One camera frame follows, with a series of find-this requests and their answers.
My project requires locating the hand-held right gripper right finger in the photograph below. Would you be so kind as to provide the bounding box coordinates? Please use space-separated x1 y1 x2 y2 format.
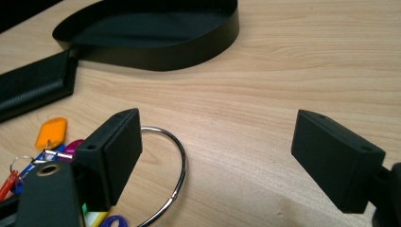
290 109 387 215

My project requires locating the magenta plastic key tag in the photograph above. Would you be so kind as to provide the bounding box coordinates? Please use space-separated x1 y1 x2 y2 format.
58 138 85 163

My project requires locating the red plastic key tag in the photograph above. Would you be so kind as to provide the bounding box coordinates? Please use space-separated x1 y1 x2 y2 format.
0 169 19 202

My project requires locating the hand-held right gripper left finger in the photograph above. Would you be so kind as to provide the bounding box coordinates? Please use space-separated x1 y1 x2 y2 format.
75 108 144 213

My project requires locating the blue plastic key tag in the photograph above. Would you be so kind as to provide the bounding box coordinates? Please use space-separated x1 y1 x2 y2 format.
10 144 66 195

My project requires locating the black oval tray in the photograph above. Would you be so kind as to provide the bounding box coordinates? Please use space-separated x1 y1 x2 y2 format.
52 0 240 72

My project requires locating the orange plastic key tag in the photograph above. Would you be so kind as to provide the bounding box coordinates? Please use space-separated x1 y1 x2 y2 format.
34 116 68 151

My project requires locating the purple plastic key tag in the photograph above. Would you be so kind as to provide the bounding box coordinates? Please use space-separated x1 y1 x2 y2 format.
99 215 129 227

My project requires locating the yellow plastic key tag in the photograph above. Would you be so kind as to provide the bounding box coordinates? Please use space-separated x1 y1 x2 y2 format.
82 203 111 227

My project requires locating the black leather case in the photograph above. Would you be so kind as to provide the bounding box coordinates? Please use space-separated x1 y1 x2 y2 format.
0 49 78 124

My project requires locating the large silver metal key ring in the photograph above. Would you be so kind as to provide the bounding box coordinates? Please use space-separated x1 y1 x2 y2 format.
136 126 188 227

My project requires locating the dark flat object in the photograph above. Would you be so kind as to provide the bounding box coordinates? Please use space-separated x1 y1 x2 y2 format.
0 0 64 34

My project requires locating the small silver split ring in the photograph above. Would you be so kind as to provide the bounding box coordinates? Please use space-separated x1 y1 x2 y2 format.
9 155 35 175

